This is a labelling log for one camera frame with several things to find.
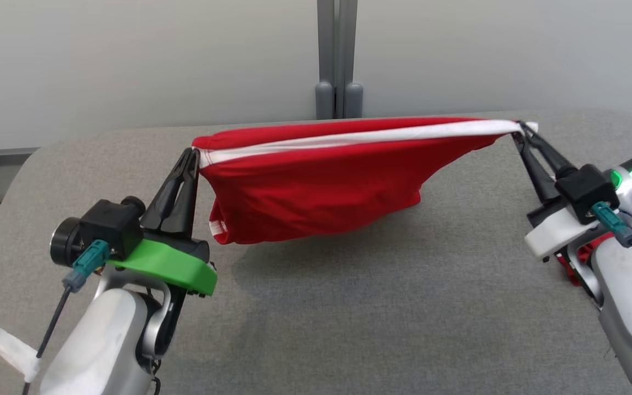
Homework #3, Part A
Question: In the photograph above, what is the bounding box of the grey partition post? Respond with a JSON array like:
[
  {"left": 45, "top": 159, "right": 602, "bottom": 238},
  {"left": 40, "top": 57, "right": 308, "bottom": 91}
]
[{"left": 315, "top": 0, "right": 364, "bottom": 120}]

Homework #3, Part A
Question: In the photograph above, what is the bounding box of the right black cable teal plug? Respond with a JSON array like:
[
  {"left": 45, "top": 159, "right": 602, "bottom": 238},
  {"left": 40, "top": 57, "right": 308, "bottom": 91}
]
[{"left": 592, "top": 201, "right": 632, "bottom": 273}]

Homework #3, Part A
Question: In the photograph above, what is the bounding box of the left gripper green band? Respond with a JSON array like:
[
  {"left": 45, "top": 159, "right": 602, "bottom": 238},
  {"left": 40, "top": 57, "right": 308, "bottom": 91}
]
[{"left": 106, "top": 147, "right": 218, "bottom": 298}]

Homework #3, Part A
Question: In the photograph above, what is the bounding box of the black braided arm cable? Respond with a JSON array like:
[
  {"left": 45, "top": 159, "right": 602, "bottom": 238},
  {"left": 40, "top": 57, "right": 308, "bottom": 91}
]
[{"left": 148, "top": 357, "right": 164, "bottom": 395}]

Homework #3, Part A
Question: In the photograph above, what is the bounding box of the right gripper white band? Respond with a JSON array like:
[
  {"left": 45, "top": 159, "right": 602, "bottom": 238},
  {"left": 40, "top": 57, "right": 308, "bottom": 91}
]
[{"left": 512, "top": 121, "right": 603, "bottom": 260}]

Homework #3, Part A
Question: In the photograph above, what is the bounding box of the left black cable teal plug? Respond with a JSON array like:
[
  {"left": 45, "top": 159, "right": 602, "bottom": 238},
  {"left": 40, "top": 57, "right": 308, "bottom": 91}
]
[{"left": 22, "top": 240, "right": 111, "bottom": 395}]

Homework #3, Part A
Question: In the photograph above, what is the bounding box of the black cable teal plug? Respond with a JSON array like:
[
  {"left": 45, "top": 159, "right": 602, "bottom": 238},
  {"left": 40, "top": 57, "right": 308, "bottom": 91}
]
[
  {"left": 22, "top": 240, "right": 111, "bottom": 395},
  {"left": 592, "top": 201, "right": 632, "bottom": 273}
]

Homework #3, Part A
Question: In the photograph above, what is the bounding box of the red shorts white stripe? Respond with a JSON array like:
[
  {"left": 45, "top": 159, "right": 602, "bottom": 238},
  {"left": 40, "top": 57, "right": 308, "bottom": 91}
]
[{"left": 191, "top": 116, "right": 539, "bottom": 246}]

